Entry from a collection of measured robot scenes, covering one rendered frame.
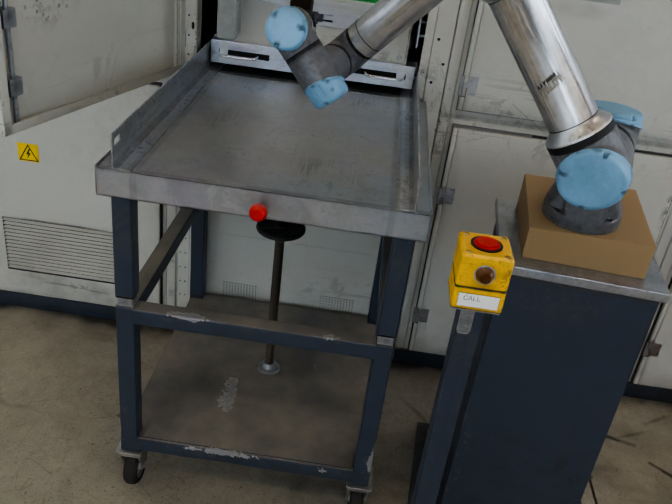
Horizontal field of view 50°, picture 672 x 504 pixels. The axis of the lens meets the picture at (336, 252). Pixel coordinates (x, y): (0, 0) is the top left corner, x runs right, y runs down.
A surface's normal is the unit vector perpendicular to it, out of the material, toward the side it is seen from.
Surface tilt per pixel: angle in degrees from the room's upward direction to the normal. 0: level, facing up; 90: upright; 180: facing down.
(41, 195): 90
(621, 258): 90
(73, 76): 90
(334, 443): 0
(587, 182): 100
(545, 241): 90
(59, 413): 0
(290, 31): 80
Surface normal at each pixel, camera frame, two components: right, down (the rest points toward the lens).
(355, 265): -0.09, 0.48
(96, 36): 0.91, 0.29
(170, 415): 0.11, -0.86
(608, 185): -0.31, 0.58
